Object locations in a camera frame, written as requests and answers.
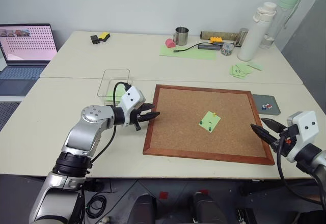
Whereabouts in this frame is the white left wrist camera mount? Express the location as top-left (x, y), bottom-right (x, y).
top-left (119, 86), bottom-right (147, 128)

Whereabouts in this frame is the dark rounded shape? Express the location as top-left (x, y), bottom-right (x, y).
top-left (133, 193), bottom-right (158, 224)
top-left (191, 191), bottom-right (228, 224)

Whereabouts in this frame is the clear plastic container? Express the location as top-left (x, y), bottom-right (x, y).
top-left (97, 68), bottom-right (134, 106)

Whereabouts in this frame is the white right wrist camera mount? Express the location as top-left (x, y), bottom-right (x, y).
top-left (286, 110), bottom-right (320, 163)

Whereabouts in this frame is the green paper note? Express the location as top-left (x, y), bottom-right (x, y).
top-left (198, 110), bottom-right (222, 133)
top-left (235, 64), bottom-right (254, 75)
top-left (229, 71), bottom-right (248, 80)
top-left (247, 61), bottom-right (264, 71)

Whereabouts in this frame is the clear bottle green lid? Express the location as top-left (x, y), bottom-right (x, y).
top-left (259, 0), bottom-right (302, 50)

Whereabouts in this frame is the shiny metal cylinder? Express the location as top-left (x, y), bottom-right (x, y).
top-left (234, 27), bottom-right (249, 47)

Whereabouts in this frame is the light green paper banknote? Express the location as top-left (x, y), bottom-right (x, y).
top-left (230, 65), bottom-right (247, 77)

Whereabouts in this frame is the grey usb hub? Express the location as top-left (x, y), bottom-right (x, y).
top-left (198, 43), bottom-right (223, 51)

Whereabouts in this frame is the black usb cable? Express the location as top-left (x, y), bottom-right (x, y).
top-left (173, 44), bottom-right (200, 54)

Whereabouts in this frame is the grey perforated stand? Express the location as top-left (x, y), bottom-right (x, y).
top-left (0, 95), bottom-right (26, 131)

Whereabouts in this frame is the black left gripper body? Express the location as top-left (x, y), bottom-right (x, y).
top-left (127, 103), bottom-right (146, 132)

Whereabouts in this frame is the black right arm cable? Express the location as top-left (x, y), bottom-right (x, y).
top-left (277, 131), bottom-right (326, 206)

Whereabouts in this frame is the large green paper sheet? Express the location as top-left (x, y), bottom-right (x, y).
top-left (159, 44), bottom-right (218, 62)

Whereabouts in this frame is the wood framed cork board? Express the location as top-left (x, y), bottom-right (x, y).
top-left (142, 83), bottom-right (276, 166)

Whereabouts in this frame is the white water bottle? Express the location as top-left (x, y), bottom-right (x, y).
top-left (237, 2), bottom-right (278, 62)

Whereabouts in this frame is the black coiled floor cable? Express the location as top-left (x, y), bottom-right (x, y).
top-left (86, 194), bottom-right (108, 219)

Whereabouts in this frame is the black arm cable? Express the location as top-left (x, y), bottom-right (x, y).
top-left (86, 81), bottom-right (129, 164)
top-left (277, 131), bottom-right (326, 206)

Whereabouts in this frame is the small glass jar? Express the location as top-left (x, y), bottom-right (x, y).
top-left (220, 43), bottom-right (235, 57)

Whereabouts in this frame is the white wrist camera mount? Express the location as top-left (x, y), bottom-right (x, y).
top-left (119, 86), bottom-right (147, 128)
top-left (286, 110), bottom-right (320, 163)

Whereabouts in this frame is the brown cardboard roll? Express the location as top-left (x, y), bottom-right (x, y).
top-left (199, 31), bottom-right (240, 41)

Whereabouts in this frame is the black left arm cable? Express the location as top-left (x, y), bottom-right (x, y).
top-left (86, 81), bottom-right (129, 164)

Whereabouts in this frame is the steel mug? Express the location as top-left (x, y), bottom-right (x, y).
top-left (172, 26), bottom-right (190, 46)

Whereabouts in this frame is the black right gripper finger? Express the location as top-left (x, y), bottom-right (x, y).
top-left (261, 118), bottom-right (287, 133)
top-left (250, 123), bottom-right (278, 147)

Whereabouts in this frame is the open laptop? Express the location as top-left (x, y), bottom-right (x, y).
top-left (0, 23), bottom-right (59, 96)

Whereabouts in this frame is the grey square pad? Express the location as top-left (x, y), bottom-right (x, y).
top-left (252, 94), bottom-right (282, 116)

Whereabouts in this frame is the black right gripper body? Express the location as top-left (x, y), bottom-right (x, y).
top-left (270, 124), bottom-right (299, 156)

